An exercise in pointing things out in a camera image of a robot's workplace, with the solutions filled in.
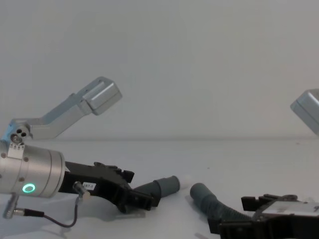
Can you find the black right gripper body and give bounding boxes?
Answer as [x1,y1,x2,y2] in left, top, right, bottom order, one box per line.
[250,193,319,239]

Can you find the grey ribbed hose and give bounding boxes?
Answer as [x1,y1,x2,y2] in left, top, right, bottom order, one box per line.
[189,182,254,224]

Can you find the thin dark gripper cable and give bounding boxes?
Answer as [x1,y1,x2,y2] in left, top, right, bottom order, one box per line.
[2,181,98,228]

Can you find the grey hose with smooth cuff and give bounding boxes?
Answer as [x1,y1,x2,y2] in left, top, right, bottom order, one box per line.
[134,175,181,200]

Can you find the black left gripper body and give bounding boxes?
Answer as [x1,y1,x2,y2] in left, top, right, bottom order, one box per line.
[58,161,131,213]

